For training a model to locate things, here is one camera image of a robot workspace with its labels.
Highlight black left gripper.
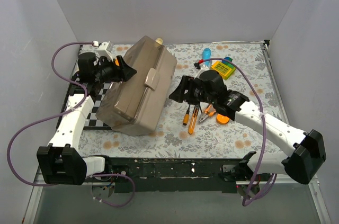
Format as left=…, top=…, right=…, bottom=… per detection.
left=95, top=57, right=137, bottom=85

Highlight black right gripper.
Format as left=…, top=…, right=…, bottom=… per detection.
left=168, top=75, right=216, bottom=105

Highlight taupe plastic tool box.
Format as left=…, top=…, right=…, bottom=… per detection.
left=96, top=36, right=177, bottom=136

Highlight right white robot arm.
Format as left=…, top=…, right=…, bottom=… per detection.
left=169, top=70, right=326, bottom=184

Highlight orange utility knife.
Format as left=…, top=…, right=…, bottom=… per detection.
left=188, top=104, right=200, bottom=135

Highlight black white checkerboard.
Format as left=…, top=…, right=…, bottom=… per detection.
left=61, top=80, right=117, bottom=130

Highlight blue toy microphone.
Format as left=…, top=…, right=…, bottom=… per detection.
left=202, top=48, right=211, bottom=67

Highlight orange tape measure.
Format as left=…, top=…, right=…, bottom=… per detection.
left=216, top=114, right=230, bottom=125

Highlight yellow green toy block house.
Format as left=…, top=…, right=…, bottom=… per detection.
left=210, top=57, right=236, bottom=80

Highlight orange handled pliers in bag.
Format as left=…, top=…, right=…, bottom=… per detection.
left=198, top=104, right=216, bottom=123

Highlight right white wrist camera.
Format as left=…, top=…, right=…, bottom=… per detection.
left=194, top=59, right=210, bottom=78

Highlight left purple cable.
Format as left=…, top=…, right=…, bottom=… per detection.
left=6, top=41, right=136, bottom=208

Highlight purple cable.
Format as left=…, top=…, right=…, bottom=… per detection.
left=195, top=57, right=278, bottom=207
left=6, top=41, right=136, bottom=208

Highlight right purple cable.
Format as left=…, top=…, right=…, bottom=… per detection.
left=195, top=57, right=278, bottom=207

